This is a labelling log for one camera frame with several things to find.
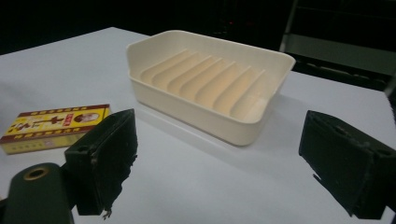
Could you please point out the yellow and red soap box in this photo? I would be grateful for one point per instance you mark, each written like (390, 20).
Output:
(46, 127)

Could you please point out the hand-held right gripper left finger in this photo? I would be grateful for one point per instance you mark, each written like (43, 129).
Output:
(102, 161)

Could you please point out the cream plastic soap dish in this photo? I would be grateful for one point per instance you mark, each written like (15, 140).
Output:
(205, 84)

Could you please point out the grey metal stand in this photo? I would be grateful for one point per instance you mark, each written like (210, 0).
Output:
(339, 46)

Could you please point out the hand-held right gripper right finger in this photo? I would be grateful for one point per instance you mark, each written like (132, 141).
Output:
(345, 161)

